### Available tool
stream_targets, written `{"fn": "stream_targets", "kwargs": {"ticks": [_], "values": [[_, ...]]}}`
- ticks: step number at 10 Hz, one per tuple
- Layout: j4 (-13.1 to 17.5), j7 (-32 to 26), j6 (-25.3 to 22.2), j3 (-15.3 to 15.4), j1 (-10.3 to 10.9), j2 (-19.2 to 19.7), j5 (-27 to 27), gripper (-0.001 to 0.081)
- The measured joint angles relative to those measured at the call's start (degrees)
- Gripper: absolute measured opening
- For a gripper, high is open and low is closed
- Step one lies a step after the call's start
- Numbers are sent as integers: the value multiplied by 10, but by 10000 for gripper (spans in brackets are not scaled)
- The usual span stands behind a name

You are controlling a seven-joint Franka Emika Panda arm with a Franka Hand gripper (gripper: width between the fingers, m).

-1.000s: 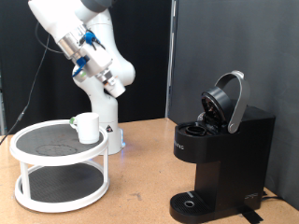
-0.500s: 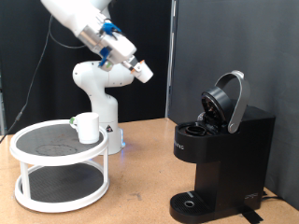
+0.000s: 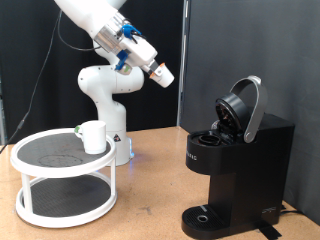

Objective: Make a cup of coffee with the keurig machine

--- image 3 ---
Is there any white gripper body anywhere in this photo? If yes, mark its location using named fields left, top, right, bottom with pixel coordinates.
left=117, top=32, right=159, bottom=72

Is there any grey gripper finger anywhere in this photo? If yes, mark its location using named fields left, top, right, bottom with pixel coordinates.
left=145, top=59, right=162, bottom=76

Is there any white mug green-marked handle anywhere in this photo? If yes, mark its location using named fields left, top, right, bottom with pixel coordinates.
left=73, top=120, right=108, bottom=155

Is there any black Keurig coffee machine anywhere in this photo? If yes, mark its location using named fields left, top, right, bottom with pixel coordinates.
left=181, top=75, right=296, bottom=240

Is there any black curtain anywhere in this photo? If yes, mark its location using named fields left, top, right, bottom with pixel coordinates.
left=0, top=0, right=185, bottom=145

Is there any grey backdrop panel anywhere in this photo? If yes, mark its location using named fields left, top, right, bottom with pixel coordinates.
left=181, top=0, right=320, bottom=226

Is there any white two-tier turntable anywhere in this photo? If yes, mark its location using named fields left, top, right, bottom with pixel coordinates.
left=9, top=127, right=118, bottom=229

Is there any black tape strip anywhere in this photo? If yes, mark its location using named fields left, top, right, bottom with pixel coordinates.
left=256, top=223, right=283, bottom=240

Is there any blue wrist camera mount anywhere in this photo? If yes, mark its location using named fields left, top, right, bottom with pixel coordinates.
left=114, top=49, right=133, bottom=75

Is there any blue cable clip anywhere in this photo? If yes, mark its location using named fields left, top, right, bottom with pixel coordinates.
left=121, top=23, right=143, bottom=40

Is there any metal vertical frame pole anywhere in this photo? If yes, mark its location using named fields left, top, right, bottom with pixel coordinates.
left=175, top=0, right=192, bottom=128

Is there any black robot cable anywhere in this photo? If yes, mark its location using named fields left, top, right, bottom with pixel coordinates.
left=0, top=9, right=103, bottom=155

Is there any grey vertical post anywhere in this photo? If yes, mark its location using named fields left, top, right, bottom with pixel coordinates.
left=0, top=94, right=7, bottom=145

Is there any black power cable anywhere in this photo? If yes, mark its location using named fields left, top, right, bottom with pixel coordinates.
left=279, top=204, right=306, bottom=216

